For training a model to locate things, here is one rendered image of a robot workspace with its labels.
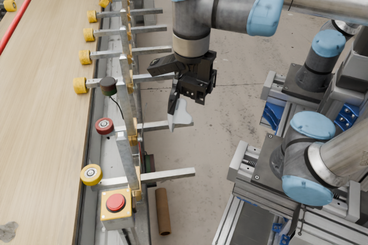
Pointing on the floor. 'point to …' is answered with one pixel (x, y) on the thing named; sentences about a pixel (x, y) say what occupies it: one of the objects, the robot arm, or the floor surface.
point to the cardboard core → (162, 212)
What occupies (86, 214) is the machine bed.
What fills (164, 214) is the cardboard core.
